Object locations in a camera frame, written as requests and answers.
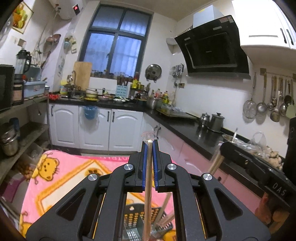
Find steel mesh strainer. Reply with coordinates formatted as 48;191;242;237
243;72;258;119

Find wooden chopstick pair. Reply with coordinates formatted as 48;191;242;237
207;153;225;175
142;131;155;241

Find pile of ginger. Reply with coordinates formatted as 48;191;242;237
257;146;285;171

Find brown canister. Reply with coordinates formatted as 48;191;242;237
13;85;25;105

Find clear plastic bag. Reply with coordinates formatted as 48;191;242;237
248;132;266;149

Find fruit wall poster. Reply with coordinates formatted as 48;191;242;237
11;1;34;35

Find dark green utensil holder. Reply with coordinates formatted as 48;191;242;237
122;204;174;241

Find person's right hand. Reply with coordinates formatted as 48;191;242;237
254;191;292;232

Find white wall cabinet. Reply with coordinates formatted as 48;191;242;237
231;0;296;50

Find black microwave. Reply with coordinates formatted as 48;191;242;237
0;64;15;113

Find group of oil bottles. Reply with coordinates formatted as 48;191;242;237
150;88;171;105

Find black cooktop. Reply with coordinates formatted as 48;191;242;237
157;109;197;120

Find black kitchen countertop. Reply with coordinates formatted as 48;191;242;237
48;97;287;183

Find dark framed window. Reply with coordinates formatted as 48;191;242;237
77;5;154;80

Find hanging copper pan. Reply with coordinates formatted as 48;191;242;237
46;34;62;43

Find clear storage bin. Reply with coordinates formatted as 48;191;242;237
21;142;44;163

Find dark ladle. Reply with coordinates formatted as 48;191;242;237
284;80;292;107

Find yellow pot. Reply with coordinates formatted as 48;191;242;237
85;88;99;99

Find blue knife block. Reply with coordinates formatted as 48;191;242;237
116;75;130;99

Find seasoning rack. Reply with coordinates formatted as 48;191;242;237
131;79;148;98

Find hanging plastic bags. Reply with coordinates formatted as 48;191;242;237
63;35;78;54

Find light green spatula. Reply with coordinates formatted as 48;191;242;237
285;80;296;119

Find pink bear printed blanket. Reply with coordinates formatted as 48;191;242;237
18;149;178;241

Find stacked steel pots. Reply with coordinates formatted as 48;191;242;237
0;126;20;156

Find hanging kitchen tools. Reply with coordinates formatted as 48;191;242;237
171;64;185;78

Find small steel kettle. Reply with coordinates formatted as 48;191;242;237
199;113;211;128

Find wooden storage shelf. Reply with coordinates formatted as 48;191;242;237
0;96;50;183

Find white water heater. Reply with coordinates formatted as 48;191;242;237
48;0;85;20

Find black blender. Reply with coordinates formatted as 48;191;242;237
13;49;32;85

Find steel bowl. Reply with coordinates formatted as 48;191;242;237
222;127;239;142

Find pink base cabinets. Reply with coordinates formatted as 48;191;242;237
142;113;278;214

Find white base cabinets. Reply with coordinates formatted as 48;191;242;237
48;103;145;151

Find large steel ladle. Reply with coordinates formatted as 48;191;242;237
270;77;281;122

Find blue dish box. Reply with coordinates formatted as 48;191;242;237
23;81;46;98

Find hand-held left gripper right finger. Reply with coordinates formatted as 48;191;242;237
151;140;271;241

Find black range hood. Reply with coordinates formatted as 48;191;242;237
174;5;252;80

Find blue hanging bin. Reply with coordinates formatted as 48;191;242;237
83;105;100;121

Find steel lidded canister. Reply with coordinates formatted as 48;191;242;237
208;112;225;132

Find row of spice jars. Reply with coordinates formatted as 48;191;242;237
91;70;134;79

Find steel skimmer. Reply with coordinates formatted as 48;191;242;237
256;74;268;113

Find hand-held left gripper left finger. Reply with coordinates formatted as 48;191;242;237
25;140;148;241

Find steel faucet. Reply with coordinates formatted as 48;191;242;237
70;70;78;91

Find steel cooking pot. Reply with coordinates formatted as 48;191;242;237
146;97;160;109

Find utensil hanging rail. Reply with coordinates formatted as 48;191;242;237
259;68;296;78

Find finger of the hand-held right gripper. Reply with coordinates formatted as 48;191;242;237
219;141;250;173

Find bunch of wooden chopsticks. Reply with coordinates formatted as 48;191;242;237
151;192;176;232

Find wooden cutting board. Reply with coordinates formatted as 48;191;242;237
73;61;92;88

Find steel pot lid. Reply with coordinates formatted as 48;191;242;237
145;64;162;82

